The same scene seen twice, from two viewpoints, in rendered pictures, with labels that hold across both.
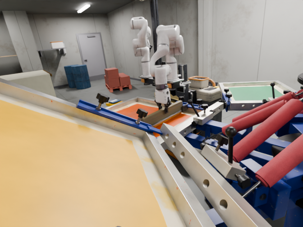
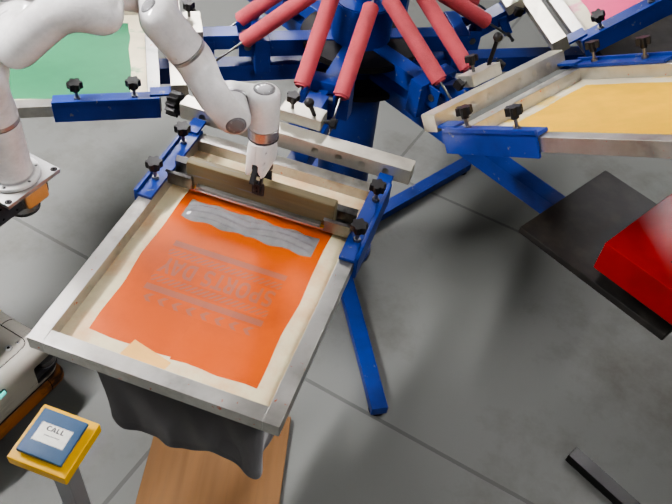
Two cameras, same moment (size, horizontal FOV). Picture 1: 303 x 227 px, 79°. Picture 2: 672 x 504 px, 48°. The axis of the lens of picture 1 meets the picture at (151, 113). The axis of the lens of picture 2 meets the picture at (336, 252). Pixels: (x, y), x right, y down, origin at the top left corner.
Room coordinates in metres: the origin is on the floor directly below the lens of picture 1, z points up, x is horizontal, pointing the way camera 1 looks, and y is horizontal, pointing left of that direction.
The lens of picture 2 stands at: (1.77, 1.24, 2.36)
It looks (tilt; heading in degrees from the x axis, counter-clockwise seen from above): 47 degrees down; 237
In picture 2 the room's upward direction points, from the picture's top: 8 degrees clockwise
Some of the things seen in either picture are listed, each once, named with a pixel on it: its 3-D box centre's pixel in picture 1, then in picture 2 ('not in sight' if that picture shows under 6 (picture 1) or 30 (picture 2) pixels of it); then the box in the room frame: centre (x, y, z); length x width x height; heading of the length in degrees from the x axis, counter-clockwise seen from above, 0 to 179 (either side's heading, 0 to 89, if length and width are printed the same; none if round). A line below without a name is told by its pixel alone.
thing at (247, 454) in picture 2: not in sight; (178, 406); (1.54, 0.26, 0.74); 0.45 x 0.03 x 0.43; 134
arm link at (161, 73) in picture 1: (163, 74); (247, 105); (1.21, -0.10, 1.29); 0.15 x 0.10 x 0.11; 165
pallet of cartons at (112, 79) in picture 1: (116, 77); not in sight; (6.99, 1.17, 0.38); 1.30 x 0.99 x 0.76; 30
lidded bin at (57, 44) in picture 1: (57, 45); not in sight; (8.07, 3.51, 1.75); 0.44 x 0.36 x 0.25; 123
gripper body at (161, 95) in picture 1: (162, 94); (262, 149); (1.18, -0.08, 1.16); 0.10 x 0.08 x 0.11; 44
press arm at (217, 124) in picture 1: (212, 126); (308, 116); (0.92, -0.33, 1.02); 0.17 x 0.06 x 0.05; 44
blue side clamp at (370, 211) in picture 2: not in sight; (365, 226); (0.96, 0.09, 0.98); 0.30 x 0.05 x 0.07; 44
